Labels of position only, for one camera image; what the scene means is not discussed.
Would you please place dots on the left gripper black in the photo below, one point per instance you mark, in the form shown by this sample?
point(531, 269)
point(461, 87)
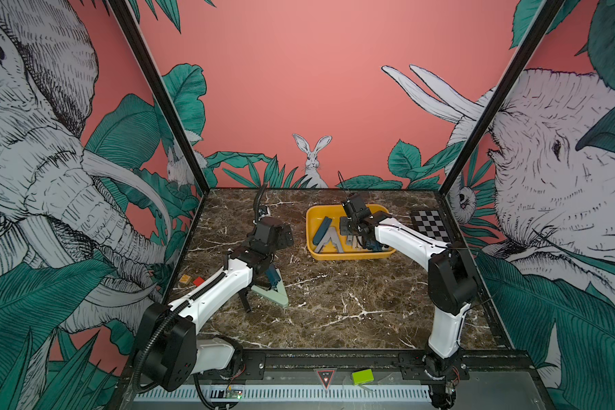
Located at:
point(283, 242)

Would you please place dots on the red cube block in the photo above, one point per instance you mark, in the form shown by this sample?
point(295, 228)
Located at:
point(198, 281)

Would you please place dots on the black frame post left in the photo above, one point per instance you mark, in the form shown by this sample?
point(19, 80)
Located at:
point(125, 18)

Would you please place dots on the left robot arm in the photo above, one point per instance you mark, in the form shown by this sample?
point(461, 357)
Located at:
point(167, 349)

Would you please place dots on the black frame post right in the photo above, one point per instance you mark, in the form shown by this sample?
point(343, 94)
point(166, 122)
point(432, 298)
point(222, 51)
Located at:
point(540, 24)

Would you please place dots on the mint green pliers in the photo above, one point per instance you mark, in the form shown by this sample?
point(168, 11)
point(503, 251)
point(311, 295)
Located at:
point(277, 295)

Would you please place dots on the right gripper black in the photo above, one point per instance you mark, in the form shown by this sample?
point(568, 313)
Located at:
point(343, 221)

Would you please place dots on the yellow plastic storage tray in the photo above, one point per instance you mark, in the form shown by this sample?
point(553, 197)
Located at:
point(352, 250)

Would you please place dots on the black frame post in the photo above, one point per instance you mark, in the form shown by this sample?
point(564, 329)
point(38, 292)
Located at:
point(125, 18)
point(540, 24)

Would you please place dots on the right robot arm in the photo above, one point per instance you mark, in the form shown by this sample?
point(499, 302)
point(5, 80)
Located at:
point(451, 276)

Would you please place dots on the grey pliers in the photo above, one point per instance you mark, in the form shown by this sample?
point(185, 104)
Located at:
point(331, 237)

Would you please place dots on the black white checkerboard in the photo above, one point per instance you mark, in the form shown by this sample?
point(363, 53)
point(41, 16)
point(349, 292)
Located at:
point(429, 223)

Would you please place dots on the green sticky note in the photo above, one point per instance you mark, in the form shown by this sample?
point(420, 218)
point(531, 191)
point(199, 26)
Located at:
point(364, 376)

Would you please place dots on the black mounting rail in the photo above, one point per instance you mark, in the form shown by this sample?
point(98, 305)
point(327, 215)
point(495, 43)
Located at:
point(258, 364)

